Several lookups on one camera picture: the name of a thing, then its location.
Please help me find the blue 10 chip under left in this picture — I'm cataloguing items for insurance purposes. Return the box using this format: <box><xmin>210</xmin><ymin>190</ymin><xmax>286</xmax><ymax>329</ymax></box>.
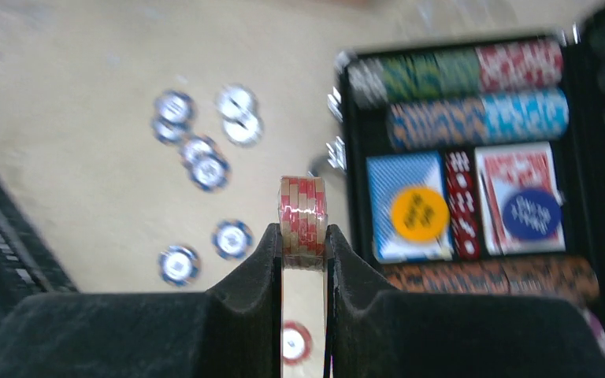
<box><xmin>150</xmin><ymin>117</ymin><xmax>191</xmax><ymax>145</ymax></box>

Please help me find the blue 10 chip under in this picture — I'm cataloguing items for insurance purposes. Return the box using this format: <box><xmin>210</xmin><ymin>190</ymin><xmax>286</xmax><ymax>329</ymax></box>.
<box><xmin>150</xmin><ymin>117</ymin><xmax>191</xmax><ymax>145</ymax></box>
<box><xmin>179</xmin><ymin>135</ymin><xmax>221</xmax><ymax>166</ymax></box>

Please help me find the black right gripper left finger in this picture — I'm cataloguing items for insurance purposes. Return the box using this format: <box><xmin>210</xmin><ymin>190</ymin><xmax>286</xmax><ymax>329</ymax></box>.
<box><xmin>0</xmin><ymin>224</ymin><xmax>282</xmax><ymax>377</ymax></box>

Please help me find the blue 10 chip lower single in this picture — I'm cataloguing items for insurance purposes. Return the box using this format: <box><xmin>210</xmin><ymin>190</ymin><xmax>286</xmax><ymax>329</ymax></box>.
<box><xmin>158</xmin><ymin>245</ymin><xmax>200</xmax><ymax>287</ymax></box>

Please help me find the red 5 chip stack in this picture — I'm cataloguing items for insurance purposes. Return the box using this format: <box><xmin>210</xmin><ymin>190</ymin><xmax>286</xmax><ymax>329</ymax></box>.
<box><xmin>281</xmin><ymin>321</ymin><xmax>313</xmax><ymax>365</ymax></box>
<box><xmin>278</xmin><ymin>176</ymin><xmax>328</xmax><ymax>270</ymax></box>

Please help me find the blue orange chip row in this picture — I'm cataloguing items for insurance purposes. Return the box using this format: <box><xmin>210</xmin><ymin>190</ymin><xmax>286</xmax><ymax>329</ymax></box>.
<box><xmin>386</xmin><ymin>87</ymin><xmax>570</xmax><ymax>150</ymax></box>

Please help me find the blue 10 chip single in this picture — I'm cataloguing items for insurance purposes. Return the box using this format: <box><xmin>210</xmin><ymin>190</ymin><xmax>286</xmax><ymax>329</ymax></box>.
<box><xmin>211</xmin><ymin>219</ymin><xmax>254</xmax><ymax>260</ymax></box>
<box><xmin>158</xmin><ymin>245</ymin><xmax>200</xmax><ymax>287</ymax></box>

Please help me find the black orange chip row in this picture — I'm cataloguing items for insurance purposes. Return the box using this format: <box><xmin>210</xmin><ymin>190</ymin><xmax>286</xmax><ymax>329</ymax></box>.
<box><xmin>383</xmin><ymin>256</ymin><xmax>599</xmax><ymax>306</ymax></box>

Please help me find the white 1 chip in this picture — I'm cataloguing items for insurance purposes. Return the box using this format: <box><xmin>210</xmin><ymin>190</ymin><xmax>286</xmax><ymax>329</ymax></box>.
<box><xmin>222</xmin><ymin>113</ymin><xmax>263</xmax><ymax>147</ymax></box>
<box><xmin>216</xmin><ymin>84</ymin><xmax>258</xmax><ymax>121</ymax></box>

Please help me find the blue 10 chip upper single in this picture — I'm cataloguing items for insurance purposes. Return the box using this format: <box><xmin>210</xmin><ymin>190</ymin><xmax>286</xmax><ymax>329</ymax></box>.
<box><xmin>211</xmin><ymin>219</ymin><xmax>254</xmax><ymax>260</ymax></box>

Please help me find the blue 10 chip under middle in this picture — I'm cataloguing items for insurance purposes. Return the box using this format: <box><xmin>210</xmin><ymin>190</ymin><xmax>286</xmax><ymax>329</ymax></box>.
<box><xmin>179</xmin><ymin>135</ymin><xmax>221</xmax><ymax>166</ymax></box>

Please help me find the blue 10 chip far left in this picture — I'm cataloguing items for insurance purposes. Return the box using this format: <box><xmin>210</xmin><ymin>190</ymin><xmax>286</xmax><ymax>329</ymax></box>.
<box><xmin>154</xmin><ymin>91</ymin><xmax>195</xmax><ymax>124</ymax></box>

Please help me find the blue small blind button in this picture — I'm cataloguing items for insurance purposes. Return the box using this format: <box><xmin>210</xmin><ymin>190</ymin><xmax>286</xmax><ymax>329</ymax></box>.
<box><xmin>501</xmin><ymin>188</ymin><xmax>562</xmax><ymax>242</ymax></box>

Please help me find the white 1 chip lower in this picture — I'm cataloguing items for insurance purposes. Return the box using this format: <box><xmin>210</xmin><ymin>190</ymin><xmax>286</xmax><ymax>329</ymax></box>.
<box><xmin>222</xmin><ymin>113</ymin><xmax>263</xmax><ymax>147</ymax></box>

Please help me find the red playing card deck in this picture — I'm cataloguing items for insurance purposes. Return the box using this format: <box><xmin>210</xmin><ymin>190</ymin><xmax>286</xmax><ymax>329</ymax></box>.
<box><xmin>474</xmin><ymin>142</ymin><xmax>566</xmax><ymax>256</ymax></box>

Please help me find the white 1 chip upper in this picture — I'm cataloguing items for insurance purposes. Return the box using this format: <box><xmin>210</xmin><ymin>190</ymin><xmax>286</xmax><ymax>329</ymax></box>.
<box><xmin>216</xmin><ymin>84</ymin><xmax>258</xmax><ymax>121</ymax></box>

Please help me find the chrome case handle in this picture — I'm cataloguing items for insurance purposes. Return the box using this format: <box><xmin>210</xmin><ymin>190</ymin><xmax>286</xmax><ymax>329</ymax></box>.
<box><xmin>307</xmin><ymin>156</ymin><xmax>346</xmax><ymax>177</ymax></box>

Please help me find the red dice row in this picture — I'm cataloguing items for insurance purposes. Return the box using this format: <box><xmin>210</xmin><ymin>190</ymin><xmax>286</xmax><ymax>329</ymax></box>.
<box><xmin>444</xmin><ymin>150</ymin><xmax>481</xmax><ymax>260</ymax></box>

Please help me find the blue playing card deck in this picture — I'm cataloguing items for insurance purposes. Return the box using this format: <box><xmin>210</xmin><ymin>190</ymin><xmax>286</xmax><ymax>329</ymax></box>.
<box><xmin>366</xmin><ymin>152</ymin><xmax>453</xmax><ymax>263</ymax></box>

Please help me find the yellow big blind button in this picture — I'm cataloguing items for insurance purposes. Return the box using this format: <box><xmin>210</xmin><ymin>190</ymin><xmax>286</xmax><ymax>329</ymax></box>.
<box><xmin>389</xmin><ymin>186</ymin><xmax>451</xmax><ymax>243</ymax></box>

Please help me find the black poker chip case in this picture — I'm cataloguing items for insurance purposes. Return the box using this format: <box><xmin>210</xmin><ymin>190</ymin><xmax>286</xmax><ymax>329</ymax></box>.
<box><xmin>329</xmin><ymin>6</ymin><xmax>605</xmax><ymax>331</ymax></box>

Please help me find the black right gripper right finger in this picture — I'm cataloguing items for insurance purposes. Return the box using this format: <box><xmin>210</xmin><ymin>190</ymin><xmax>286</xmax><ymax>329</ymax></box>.
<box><xmin>326</xmin><ymin>225</ymin><xmax>605</xmax><ymax>377</ymax></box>

